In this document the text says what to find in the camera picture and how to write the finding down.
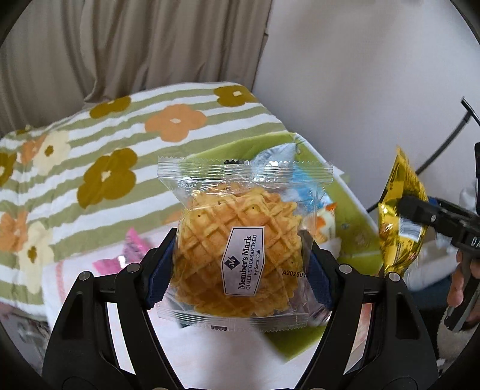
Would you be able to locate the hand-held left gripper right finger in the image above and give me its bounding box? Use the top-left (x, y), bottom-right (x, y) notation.
top-left (298, 229), bottom-right (440, 390)

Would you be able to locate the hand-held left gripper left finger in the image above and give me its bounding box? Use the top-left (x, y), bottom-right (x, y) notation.
top-left (41, 227), bottom-right (182, 390)

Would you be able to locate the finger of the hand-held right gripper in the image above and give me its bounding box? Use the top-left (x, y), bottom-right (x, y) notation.
top-left (397, 194), bottom-right (474, 249)
top-left (427, 197), bottom-right (476, 226)

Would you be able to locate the gold foil snack packet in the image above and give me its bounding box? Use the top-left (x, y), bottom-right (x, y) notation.
top-left (376, 145), bottom-right (431, 279)

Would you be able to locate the green cardboard box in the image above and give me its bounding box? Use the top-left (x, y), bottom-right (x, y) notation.
top-left (180, 138), bottom-right (386, 364)

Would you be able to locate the clear waffle packet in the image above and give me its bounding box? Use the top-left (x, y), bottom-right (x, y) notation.
top-left (156, 155), bottom-right (335, 335)

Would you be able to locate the person's right forearm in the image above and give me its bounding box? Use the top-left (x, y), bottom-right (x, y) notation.
top-left (437, 319), bottom-right (480, 376)

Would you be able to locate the person's right hand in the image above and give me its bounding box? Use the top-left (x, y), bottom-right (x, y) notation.
top-left (446, 258), bottom-right (480, 309)

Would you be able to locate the pink snack packet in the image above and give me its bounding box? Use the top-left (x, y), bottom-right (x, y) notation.
top-left (92, 226), bottom-right (155, 277)

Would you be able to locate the orange white snack packet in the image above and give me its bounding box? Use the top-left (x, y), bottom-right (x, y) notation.
top-left (313, 201), bottom-right (339, 245)

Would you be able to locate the white towel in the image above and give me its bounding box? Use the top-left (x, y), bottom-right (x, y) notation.
top-left (42, 221), bottom-right (287, 390)

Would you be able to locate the green striped floral blanket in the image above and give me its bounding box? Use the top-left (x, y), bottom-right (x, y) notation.
top-left (0, 80), bottom-right (290, 320)

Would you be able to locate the blue white snack packet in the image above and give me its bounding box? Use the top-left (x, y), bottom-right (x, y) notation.
top-left (248, 139), bottom-right (320, 212)

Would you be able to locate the beige curtain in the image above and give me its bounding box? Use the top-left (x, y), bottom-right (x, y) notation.
top-left (0, 0), bottom-right (274, 139)

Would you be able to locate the black cable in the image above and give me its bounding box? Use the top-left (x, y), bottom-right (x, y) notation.
top-left (365, 96), bottom-right (480, 213)

